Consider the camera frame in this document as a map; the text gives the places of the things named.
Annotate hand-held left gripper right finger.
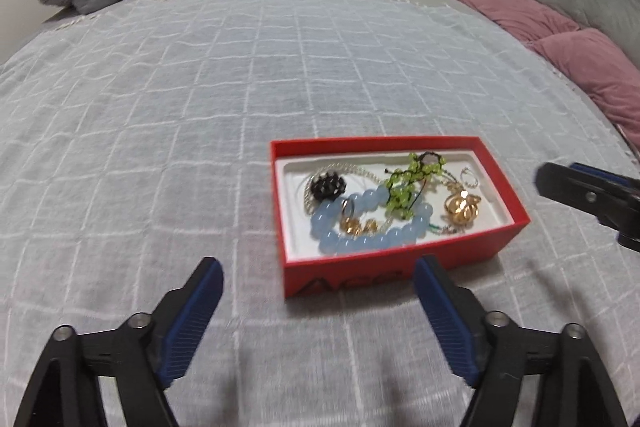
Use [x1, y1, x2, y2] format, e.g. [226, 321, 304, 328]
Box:
[413, 255, 633, 427]

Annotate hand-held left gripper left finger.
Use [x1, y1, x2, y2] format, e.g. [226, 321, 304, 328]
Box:
[12, 256, 225, 427]

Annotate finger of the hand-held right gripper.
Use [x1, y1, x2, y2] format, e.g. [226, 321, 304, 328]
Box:
[535, 162, 640, 253]
[570, 162, 640, 200]

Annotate red cardboard box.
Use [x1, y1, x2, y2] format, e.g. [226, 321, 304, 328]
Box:
[270, 135, 531, 303]

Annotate gold openwork ring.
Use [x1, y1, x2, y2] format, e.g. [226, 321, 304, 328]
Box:
[443, 188, 482, 226]

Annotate green bead bracelet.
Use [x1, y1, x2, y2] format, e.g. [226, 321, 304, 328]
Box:
[384, 151, 447, 221]

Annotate gold hoop flower earring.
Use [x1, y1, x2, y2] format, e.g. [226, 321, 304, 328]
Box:
[337, 198, 380, 239]

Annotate light blue bead bracelet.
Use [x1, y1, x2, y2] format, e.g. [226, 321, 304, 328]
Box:
[310, 187, 435, 257]

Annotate pink pillow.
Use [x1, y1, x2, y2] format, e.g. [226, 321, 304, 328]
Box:
[430, 0, 583, 46]
[530, 28, 640, 138]

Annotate grey checked bedspread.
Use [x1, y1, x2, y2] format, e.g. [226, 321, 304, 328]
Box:
[0, 0, 640, 427]

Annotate green bead necklace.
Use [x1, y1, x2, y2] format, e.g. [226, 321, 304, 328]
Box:
[428, 219, 472, 237]

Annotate silver chain necklace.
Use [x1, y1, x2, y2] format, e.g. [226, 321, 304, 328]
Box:
[299, 162, 398, 235]

